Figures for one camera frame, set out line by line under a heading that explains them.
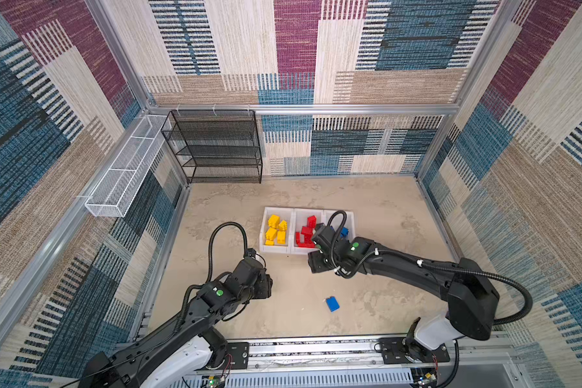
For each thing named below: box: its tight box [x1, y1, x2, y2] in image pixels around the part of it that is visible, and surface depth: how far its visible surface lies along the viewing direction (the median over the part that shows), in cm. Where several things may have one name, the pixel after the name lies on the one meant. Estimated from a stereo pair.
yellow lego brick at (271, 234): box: [265, 227, 278, 241], surface depth 99 cm
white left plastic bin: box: [258, 206, 295, 254], surface depth 98 cm
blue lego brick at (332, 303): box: [325, 295, 341, 313], surface depth 85 cm
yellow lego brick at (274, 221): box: [268, 214, 281, 229], surface depth 101 cm
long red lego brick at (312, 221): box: [306, 215, 318, 229], surface depth 101 cm
